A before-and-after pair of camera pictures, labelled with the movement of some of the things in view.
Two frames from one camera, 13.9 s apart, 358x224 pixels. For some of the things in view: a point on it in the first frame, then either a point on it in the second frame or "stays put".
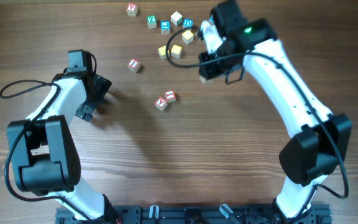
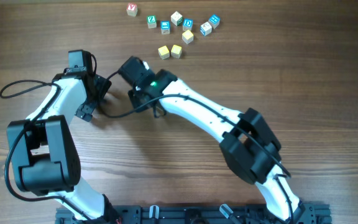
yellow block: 176,51 stays put
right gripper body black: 217,68 -> 136,96
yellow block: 162,53 stays put
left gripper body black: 102,85 stays put
